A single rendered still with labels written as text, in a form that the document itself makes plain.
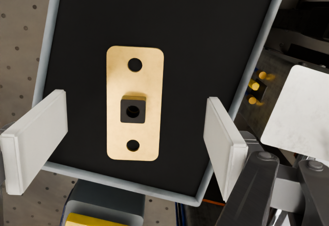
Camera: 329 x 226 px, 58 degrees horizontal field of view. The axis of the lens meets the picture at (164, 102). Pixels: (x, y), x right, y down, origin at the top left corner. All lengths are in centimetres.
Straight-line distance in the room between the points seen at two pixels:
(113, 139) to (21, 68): 54
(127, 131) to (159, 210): 64
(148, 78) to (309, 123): 16
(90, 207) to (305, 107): 21
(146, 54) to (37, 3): 53
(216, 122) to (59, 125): 9
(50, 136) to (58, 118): 2
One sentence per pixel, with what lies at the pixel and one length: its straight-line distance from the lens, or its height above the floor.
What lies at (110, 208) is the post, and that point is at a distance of 28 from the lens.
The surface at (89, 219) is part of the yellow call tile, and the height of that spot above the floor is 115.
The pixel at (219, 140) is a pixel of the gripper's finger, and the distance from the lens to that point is 16.
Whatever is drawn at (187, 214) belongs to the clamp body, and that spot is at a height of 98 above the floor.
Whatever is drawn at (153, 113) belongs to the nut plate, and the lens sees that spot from 21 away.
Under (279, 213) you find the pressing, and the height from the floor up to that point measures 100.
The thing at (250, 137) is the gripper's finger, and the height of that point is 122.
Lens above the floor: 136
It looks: 71 degrees down
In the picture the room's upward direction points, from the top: 178 degrees clockwise
